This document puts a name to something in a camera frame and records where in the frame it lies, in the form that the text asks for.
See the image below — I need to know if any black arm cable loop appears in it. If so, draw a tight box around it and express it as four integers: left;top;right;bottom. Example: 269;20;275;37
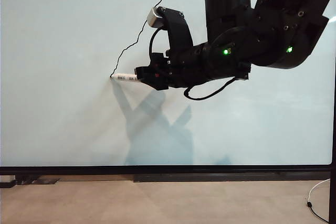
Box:
183;76;237;101

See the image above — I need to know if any black whiteboard pen tray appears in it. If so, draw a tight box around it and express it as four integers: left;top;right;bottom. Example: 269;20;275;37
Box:
133;173;332;184

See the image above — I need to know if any black camera cable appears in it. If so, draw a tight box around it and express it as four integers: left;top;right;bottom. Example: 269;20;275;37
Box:
148;27;169;63

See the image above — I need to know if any white whiteboard marker pen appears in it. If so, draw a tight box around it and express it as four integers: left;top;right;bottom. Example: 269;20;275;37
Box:
110;72;139;83

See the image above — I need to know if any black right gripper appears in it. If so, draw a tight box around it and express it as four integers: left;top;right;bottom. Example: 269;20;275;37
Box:
134;42;208;91

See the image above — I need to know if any black cable with plug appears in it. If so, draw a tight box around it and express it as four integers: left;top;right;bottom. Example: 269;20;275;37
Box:
305;201;330;223

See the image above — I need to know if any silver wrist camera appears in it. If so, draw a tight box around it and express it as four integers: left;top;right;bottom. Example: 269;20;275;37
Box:
146;6;165;29

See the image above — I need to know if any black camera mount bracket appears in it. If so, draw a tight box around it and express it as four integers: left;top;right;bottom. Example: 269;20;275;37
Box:
159;7;194;53

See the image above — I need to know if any white glass whiteboard black frame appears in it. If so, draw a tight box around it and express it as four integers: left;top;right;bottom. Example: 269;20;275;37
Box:
0;0;336;176

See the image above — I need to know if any white cable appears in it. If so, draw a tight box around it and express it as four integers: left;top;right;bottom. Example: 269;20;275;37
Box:
308;178;332;203

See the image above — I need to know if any black whiteboard stand leg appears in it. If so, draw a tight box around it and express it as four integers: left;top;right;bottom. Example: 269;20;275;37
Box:
327;171;336;224

